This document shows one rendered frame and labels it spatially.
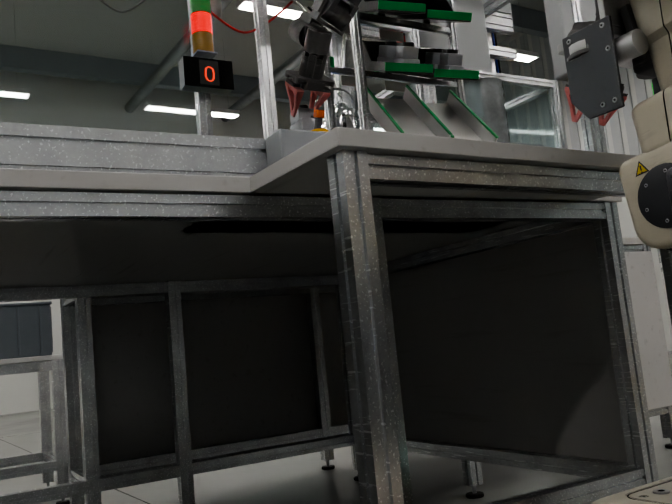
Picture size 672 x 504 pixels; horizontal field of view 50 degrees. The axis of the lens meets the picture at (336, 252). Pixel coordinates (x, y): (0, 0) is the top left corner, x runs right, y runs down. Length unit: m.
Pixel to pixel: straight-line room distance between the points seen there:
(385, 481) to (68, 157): 0.75
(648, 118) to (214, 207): 0.75
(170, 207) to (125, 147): 0.15
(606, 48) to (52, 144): 0.95
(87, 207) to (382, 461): 0.62
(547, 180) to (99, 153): 0.81
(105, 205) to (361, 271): 0.45
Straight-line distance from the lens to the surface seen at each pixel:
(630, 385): 1.90
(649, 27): 1.35
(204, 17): 1.82
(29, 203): 1.23
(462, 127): 1.96
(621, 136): 11.62
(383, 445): 1.07
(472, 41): 3.06
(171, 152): 1.36
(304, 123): 1.67
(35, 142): 1.32
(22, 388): 12.02
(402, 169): 1.15
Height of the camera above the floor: 0.54
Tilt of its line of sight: 7 degrees up
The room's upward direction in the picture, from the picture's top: 6 degrees counter-clockwise
